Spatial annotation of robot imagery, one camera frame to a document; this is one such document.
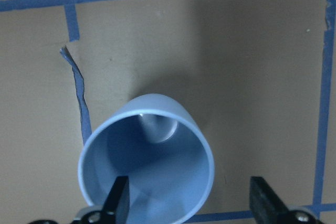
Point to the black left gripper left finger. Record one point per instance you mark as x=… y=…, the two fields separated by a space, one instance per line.
x=117 y=204

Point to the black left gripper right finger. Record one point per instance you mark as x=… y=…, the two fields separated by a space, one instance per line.
x=265 y=205

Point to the light blue plastic cup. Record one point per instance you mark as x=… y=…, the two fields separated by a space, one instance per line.
x=156 y=143

